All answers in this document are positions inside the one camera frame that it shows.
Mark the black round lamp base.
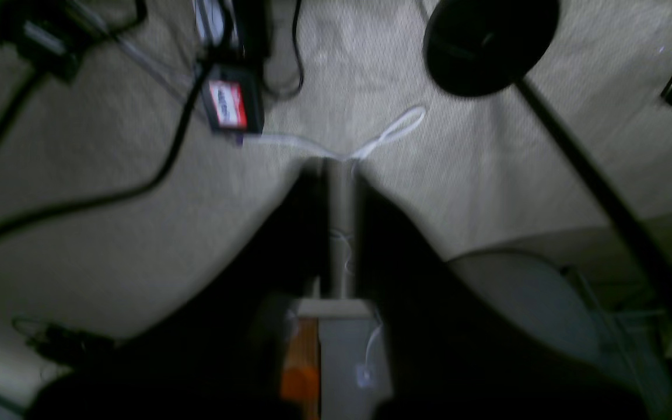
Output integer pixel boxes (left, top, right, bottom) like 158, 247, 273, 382
422, 1, 562, 98

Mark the white looped cable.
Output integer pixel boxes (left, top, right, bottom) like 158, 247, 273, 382
243, 106, 426, 162

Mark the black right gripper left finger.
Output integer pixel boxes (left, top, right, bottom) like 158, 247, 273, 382
27, 160, 328, 419

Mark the black floor cable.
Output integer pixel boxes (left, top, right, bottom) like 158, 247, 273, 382
0, 58, 214, 257

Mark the black power adapter red label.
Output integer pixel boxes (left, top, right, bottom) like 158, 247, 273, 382
201, 64, 265, 138

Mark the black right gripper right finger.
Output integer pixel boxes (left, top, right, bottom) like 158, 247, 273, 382
355, 171, 650, 419

